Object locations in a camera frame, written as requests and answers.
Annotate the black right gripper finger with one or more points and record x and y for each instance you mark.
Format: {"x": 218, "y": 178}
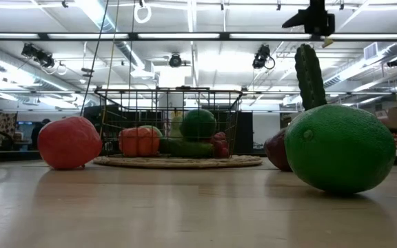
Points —
{"x": 300, "y": 18}

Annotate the large green lime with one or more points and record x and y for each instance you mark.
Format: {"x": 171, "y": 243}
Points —
{"x": 340, "y": 148}

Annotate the dark purple bell pepper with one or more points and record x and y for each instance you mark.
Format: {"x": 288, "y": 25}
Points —
{"x": 276, "y": 151}

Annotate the green avocado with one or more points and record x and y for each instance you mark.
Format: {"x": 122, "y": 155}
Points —
{"x": 198, "y": 124}

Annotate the red grape bunch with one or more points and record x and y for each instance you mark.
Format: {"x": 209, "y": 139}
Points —
{"x": 221, "y": 144}

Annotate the green cucumber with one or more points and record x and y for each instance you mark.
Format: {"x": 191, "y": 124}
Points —
{"x": 188, "y": 149}

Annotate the green apple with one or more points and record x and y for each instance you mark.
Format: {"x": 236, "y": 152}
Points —
{"x": 153, "y": 129}

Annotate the orange bell pepper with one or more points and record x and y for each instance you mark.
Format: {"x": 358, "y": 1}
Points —
{"x": 138, "y": 142}

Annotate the bright red apple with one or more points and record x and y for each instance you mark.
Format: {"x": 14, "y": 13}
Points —
{"x": 69, "y": 143}

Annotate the yellow hanging tag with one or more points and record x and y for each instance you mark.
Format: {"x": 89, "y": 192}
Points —
{"x": 327, "y": 42}

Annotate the green cactus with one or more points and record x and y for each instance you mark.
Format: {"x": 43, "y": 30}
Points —
{"x": 309, "y": 75}

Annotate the round black ceiling lamp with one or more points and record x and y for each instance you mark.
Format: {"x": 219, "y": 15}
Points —
{"x": 175, "y": 60}

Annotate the round woven wicker mat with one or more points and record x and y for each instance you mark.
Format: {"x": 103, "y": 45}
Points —
{"x": 184, "y": 162}

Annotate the person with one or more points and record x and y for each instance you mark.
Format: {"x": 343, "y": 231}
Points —
{"x": 40, "y": 134}

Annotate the patterned armchair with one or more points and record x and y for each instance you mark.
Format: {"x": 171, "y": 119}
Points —
{"x": 0, "y": 125}

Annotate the black ceiling camera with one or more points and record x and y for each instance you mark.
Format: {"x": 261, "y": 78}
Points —
{"x": 261, "y": 56}

